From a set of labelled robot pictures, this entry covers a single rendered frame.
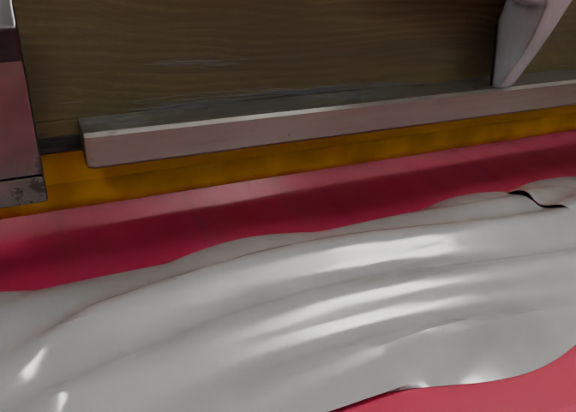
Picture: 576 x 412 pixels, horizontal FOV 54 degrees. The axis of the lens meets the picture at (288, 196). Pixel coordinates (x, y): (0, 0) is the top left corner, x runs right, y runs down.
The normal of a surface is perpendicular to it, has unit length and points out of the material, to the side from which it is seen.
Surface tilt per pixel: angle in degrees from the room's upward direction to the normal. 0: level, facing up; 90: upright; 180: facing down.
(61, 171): 90
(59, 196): 90
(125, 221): 0
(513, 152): 0
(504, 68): 90
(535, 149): 0
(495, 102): 90
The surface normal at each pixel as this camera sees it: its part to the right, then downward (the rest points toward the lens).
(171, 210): 0.04, -0.88
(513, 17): -0.91, 0.16
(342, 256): 0.22, -0.49
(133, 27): 0.41, 0.44
